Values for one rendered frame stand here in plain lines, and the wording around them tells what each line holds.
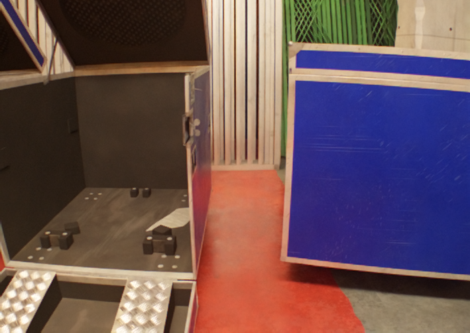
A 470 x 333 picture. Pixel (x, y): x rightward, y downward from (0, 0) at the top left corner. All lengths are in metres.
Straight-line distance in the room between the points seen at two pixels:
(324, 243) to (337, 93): 0.62
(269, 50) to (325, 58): 1.90
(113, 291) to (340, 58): 1.29
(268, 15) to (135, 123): 1.57
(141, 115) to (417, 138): 1.60
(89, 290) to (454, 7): 2.81
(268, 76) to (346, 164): 1.93
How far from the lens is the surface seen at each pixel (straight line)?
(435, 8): 2.78
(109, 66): 2.35
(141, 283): 1.50
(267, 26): 3.25
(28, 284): 1.65
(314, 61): 1.37
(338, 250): 1.57
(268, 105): 3.24
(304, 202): 1.48
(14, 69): 2.68
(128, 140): 2.36
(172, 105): 2.25
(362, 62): 1.36
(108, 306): 1.63
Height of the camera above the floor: 1.03
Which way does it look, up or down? 16 degrees down
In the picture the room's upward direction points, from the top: straight up
